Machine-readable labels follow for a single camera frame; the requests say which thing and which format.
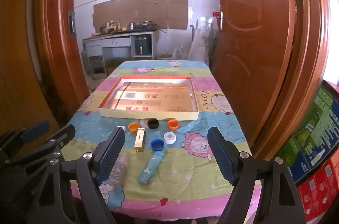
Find clear floral perfume bottle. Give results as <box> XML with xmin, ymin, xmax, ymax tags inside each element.
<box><xmin>107</xmin><ymin>152</ymin><xmax>129</xmax><ymax>188</ymax></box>

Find gold lipstick box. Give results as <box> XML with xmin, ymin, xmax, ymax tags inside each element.
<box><xmin>134</xmin><ymin>128</ymin><xmax>146</xmax><ymax>152</ymax></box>

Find orange bottle cap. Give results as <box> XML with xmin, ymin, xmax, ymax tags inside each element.
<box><xmin>167</xmin><ymin>119</ymin><xmax>179</xmax><ymax>130</ymax></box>
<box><xmin>128</xmin><ymin>122</ymin><xmax>140</xmax><ymax>133</ymax></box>

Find blue bottle cap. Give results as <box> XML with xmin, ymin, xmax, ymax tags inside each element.
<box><xmin>151</xmin><ymin>138</ymin><xmax>164</xmax><ymax>152</ymax></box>

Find black bottle cap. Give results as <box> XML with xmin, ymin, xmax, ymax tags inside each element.
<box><xmin>147</xmin><ymin>118</ymin><xmax>159</xmax><ymax>129</ymax></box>

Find white round cap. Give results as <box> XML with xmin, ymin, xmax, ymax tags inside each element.
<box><xmin>163</xmin><ymin>132</ymin><xmax>176</xmax><ymax>145</ymax></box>

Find cartoon sheep tablecloth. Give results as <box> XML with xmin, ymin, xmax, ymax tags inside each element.
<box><xmin>61</xmin><ymin>60</ymin><xmax>249</xmax><ymax>221</ymax></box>

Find stacked colourful cartons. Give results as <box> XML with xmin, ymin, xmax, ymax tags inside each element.
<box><xmin>276</xmin><ymin>80</ymin><xmax>338</xmax><ymax>223</ymax></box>

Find shallow orange-rimmed cardboard tray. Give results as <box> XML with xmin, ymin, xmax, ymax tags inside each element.
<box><xmin>98</xmin><ymin>76</ymin><xmax>199</xmax><ymax>120</ymax></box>

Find kitchen counter cabinet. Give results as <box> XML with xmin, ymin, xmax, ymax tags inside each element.
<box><xmin>81</xmin><ymin>30</ymin><xmax>159</xmax><ymax>78</ymax></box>

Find white plastic sack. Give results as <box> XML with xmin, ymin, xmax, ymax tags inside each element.
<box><xmin>171</xmin><ymin>26</ymin><xmax>214</xmax><ymax>65</ymax></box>

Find brown wooden door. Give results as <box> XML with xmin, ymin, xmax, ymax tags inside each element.
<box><xmin>214</xmin><ymin>0</ymin><xmax>329</xmax><ymax>159</ymax></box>

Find green air fryer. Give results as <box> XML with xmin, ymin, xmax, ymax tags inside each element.
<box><xmin>135</xmin><ymin>36</ymin><xmax>148</xmax><ymax>55</ymax></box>

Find black gas stove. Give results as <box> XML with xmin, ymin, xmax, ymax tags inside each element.
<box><xmin>132</xmin><ymin>21</ymin><xmax>157</xmax><ymax>32</ymax></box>

